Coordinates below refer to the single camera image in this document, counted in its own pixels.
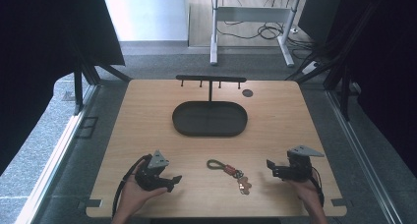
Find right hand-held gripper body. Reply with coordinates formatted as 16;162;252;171
275;144;326;183

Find black metal stand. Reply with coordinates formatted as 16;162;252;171
72;43;134;116
284;0;385;122

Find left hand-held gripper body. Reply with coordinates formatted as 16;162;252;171
134;149;173;192

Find white power strip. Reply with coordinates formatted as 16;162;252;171
300;60;321;76

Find person's right hand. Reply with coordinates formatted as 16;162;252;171
287;177;323;209

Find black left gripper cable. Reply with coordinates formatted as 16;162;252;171
111;153;153;219

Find white metal desk frame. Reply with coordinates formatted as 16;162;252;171
209;0;302;68

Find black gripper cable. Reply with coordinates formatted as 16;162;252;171
310;166;326;208
111;153;153;219

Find aluminium floor rail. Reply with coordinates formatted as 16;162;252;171
326;85;404;224
13;84;101;224

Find person's left hand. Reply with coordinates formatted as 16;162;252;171
119;159;169;219

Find black key rack with tray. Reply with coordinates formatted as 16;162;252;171
171;74;249;138

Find black curtain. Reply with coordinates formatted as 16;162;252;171
0;0;126;176
296;0;417;179

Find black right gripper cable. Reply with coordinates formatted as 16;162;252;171
310;166;326;208

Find black floor cables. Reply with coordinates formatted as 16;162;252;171
215;17;318;52

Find keychain with green rope loop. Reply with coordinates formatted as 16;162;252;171
206;158;253;196

